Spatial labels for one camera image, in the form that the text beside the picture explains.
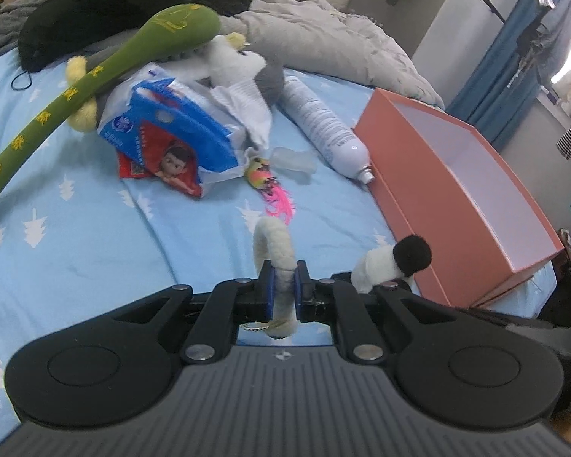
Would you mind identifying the black white panda plush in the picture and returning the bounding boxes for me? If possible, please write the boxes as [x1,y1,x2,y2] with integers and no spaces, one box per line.
[244,217,432,339]

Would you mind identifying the pink tassel toy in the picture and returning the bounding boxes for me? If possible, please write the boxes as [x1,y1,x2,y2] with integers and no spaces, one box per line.
[244,157,295,225]

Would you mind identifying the clear plastic cap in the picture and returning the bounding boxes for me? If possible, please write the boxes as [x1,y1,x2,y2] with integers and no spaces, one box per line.
[269,147,317,184]

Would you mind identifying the blue tissue pack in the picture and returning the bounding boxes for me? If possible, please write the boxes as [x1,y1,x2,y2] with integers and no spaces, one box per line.
[97,75,247,198]

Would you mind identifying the white towel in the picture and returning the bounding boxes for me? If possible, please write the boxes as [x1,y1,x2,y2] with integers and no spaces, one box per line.
[210,80,272,150]

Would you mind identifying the white spray bottle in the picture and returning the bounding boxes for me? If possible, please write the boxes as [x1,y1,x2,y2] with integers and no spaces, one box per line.
[279,77,374,186]

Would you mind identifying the pink cardboard box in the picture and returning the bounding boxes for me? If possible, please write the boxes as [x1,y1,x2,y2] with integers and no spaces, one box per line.
[355,89,563,307]

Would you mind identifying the grey white penguin plush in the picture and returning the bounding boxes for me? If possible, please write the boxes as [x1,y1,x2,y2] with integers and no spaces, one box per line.
[65,31,284,133]

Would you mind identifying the blue curtain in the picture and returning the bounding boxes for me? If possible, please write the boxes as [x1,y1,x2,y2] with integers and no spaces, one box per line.
[447,0,551,152]

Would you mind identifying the grey duvet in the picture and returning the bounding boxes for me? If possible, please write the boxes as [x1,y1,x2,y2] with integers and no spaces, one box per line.
[0,0,445,107]

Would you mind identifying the green long plush stick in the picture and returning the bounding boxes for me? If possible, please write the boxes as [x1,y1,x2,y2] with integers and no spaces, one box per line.
[0,4,220,195]

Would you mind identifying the grey wardrobe shelf unit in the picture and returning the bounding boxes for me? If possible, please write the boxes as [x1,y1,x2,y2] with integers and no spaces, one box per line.
[348,0,504,83]

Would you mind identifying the hanging clothes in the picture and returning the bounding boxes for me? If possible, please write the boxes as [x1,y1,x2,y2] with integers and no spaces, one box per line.
[506,0,571,89]

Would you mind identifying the black clothing pile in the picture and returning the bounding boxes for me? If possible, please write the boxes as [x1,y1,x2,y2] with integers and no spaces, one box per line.
[17,0,252,72]

